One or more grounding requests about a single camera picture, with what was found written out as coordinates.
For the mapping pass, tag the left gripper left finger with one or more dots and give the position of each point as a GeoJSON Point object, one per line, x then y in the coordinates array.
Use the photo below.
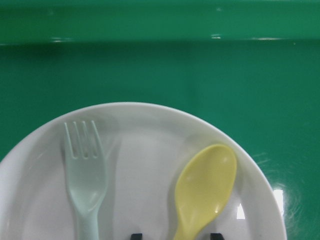
{"type": "Point", "coordinates": [136, 236]}

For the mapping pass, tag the white round plate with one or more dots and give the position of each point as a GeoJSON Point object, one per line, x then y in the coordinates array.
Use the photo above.
{"type": "Point", "coordinates": [146, 146]}

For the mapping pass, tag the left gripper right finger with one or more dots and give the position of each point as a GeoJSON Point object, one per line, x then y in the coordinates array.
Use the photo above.
{"type": "Point", "coordinates": [216, 236]}

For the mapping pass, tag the pale green plastic fork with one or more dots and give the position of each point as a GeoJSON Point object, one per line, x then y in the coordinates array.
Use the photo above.
{"type": "Point", "coordinates": [86, 176]}

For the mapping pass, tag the green plastic tray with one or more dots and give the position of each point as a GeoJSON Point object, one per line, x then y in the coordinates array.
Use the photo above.
{"type": "Point", "coordinates": [249, 67]}

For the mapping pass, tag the yellow plastic spoon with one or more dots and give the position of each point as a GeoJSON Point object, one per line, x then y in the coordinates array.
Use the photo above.
{"type": "Point", "coordinates": [203, 189]}

